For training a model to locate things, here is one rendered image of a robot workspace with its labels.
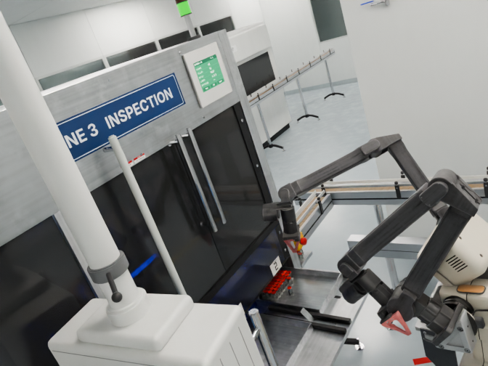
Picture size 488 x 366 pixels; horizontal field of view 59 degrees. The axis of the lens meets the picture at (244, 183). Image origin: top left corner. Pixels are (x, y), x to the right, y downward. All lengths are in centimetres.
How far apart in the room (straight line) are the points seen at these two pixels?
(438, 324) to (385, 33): 208
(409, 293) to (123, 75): 109
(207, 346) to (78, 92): 82
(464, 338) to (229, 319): 68
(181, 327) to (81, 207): 34
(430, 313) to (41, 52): 614
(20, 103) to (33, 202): 42
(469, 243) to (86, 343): 106
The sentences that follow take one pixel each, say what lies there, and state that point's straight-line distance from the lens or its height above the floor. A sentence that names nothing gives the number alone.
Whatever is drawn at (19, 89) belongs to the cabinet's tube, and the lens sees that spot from 91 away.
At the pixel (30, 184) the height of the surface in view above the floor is 190.
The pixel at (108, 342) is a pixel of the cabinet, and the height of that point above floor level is 156.
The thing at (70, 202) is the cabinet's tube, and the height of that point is 190.
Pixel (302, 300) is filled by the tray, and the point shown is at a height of 88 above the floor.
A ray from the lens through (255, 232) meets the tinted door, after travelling 195.
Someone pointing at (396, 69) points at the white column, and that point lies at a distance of 305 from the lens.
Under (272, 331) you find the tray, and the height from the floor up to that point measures 88.
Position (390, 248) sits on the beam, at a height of 50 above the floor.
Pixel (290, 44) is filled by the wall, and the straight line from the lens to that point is 1077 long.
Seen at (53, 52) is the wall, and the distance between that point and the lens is 685.
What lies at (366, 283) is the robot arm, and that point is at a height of 130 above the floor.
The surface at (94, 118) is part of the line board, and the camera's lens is 137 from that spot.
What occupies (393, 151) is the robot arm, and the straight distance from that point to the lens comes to 170.
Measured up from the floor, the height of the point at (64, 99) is 207.
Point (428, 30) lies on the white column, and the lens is 296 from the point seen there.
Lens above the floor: 212
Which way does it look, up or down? 20 degrees down
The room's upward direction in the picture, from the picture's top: 19 degrees counter-clockwise
